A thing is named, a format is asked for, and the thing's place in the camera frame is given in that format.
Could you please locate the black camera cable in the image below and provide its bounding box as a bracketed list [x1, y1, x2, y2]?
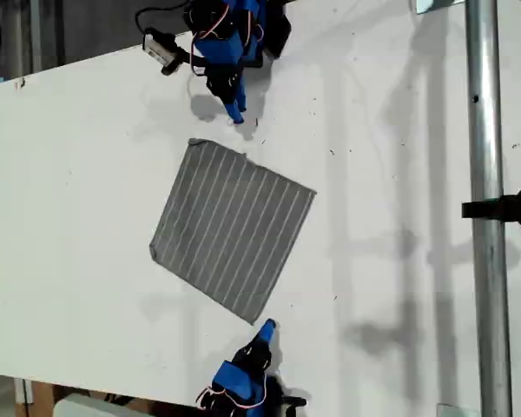
[135, 0, 193, 32]

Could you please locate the steel post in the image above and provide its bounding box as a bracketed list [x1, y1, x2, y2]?
[464, 0, 514, 417]

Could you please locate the wooden table leg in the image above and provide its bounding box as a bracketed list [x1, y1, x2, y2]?
[13, 377, 56, 407]

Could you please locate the black clamp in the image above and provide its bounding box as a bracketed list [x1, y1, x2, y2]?
[461, 184, 521, 231]

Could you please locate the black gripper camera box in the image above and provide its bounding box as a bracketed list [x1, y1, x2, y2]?
[142, 28, 188, 76]
[277, 394, 308, 417]

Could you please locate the grey striped towel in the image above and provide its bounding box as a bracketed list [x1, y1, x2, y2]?
[148, 137, 318, 326]

